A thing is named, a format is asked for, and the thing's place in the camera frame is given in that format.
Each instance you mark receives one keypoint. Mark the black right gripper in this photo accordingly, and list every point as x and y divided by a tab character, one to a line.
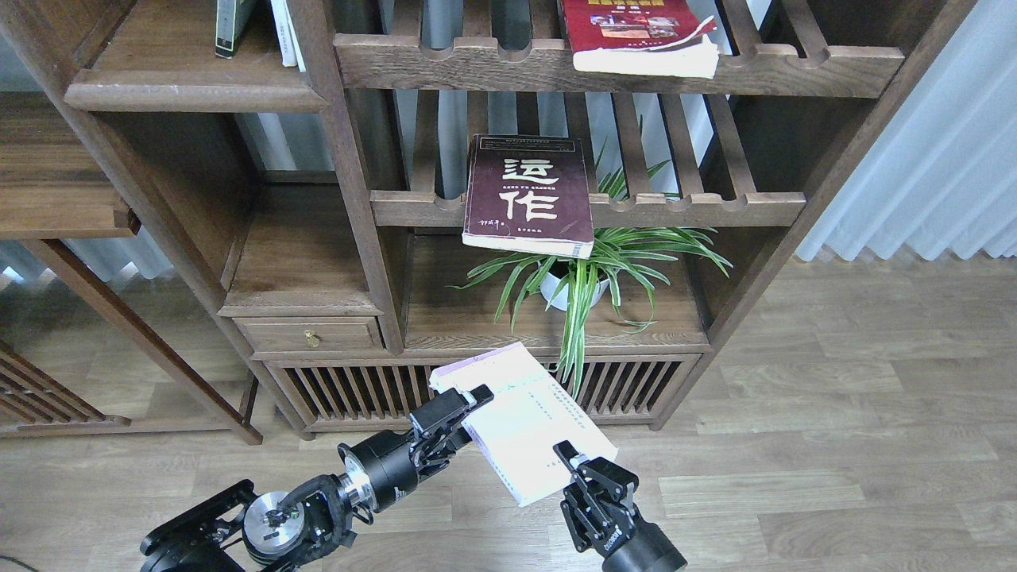
599	511

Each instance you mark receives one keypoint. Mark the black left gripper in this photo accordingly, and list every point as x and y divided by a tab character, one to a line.
388	466

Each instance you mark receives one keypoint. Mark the white lavender paperback book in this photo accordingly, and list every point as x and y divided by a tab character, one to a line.
530	413

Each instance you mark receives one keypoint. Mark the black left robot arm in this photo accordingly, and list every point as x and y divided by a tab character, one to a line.
284	530

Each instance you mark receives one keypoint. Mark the red book on top shelf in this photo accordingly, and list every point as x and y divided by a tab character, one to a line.
645	38

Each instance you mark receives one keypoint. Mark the white plant pot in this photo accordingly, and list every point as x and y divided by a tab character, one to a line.
554	289

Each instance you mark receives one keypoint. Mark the green spider plant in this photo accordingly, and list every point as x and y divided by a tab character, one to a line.
616	251

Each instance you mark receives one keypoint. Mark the dark red book white characters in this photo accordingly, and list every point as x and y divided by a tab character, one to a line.
528	193

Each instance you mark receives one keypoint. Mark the dark wooden bookshelf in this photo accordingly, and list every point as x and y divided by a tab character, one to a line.
306	209

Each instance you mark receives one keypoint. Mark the white upright book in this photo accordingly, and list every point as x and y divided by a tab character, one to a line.
286	36

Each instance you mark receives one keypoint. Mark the dark green upright book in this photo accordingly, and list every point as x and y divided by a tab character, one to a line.
231	18

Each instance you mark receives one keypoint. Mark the wooden side furniture left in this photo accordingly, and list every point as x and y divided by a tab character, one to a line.
53	190

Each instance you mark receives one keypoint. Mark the white curtain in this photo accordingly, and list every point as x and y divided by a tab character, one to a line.
942	177

